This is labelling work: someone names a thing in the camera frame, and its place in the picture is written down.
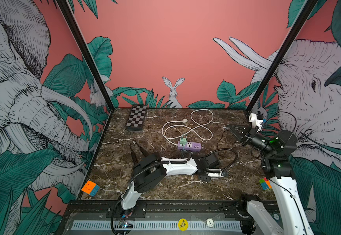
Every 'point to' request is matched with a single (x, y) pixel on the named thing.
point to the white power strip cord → (183, 120)
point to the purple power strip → (189, 146)
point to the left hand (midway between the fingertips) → (209, 169)
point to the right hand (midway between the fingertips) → (228, 126)
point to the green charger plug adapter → (182, 140)
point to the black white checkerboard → (136, 118)
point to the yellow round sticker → (182, 224)
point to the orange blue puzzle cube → (90, 188)
